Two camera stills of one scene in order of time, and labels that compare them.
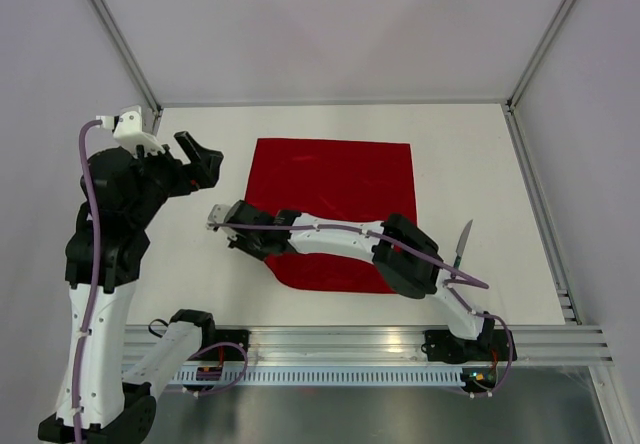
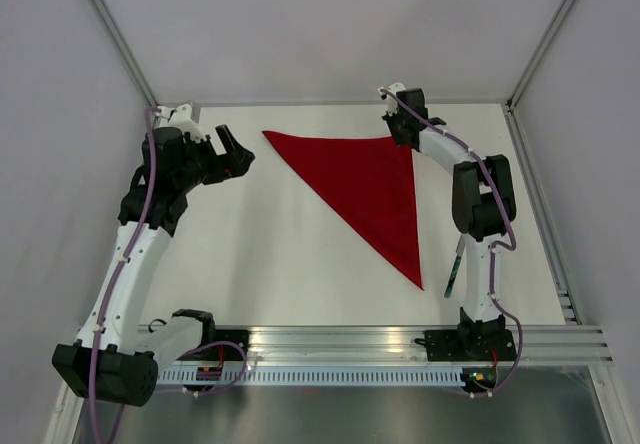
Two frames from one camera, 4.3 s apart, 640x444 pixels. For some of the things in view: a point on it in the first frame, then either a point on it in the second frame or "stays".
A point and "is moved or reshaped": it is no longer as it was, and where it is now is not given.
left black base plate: (231, 352) stays
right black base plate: (490, 345) stays
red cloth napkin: (362, 181) is moved or reshaped
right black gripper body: (250, 245) -> (395, 122)
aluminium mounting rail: (386, 345) stays
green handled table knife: (461, 246) stays
